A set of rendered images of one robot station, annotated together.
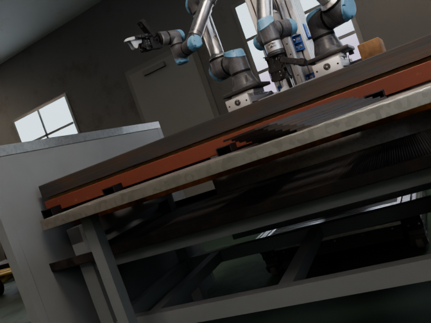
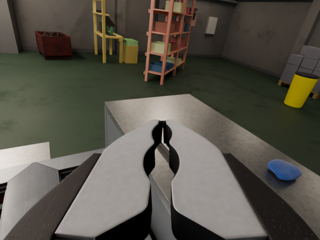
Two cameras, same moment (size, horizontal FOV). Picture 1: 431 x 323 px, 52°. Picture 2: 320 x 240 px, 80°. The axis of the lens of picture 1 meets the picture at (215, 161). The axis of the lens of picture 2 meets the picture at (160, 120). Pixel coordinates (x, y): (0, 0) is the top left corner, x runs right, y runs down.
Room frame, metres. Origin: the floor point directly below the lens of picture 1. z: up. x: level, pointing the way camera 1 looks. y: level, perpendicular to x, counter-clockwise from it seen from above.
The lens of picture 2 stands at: (2.34, 0.13, 1.52)
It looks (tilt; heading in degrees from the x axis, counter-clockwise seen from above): 28 degrees down; 124
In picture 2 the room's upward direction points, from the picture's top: 8 degrees clockwise
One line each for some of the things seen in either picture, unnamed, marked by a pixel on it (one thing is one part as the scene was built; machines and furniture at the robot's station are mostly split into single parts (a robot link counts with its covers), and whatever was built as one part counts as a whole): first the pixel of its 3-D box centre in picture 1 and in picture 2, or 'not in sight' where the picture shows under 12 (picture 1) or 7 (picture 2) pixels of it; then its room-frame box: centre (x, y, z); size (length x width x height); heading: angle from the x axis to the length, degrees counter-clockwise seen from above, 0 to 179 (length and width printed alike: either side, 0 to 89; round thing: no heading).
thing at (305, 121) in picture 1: (292, 124); not in sight; (1.09, -0.21, 0.77); 0.45 x 0.20 x 0.04; 67
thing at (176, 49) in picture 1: (181, 52); not in sight; (2.45, -0.02, 1.34); 0.11 x 0.08 x 0.11; 37
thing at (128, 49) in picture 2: not in sight; (115, 31); (-3.03, 4.70, 0.87); 1.35 x 1.21 x 1.75; 153
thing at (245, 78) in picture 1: (243, 80); not in sight; (2.51, -0.31, 1.09); 0.15 x 0.15 x 0.10
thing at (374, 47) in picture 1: (372, 50); not in sight; (1.29, -0.54, 0.89); 0.12 x 0.06 x 0.05; 152
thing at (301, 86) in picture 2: not in sight; (299, 90); (2.38, 5.60, 0.37); 0.47 x 0.47 x 0.74
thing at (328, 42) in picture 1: (326, 44); not in sight; (2.29, -0.75, 1.09); 0.15 x 0.15 x 0.10
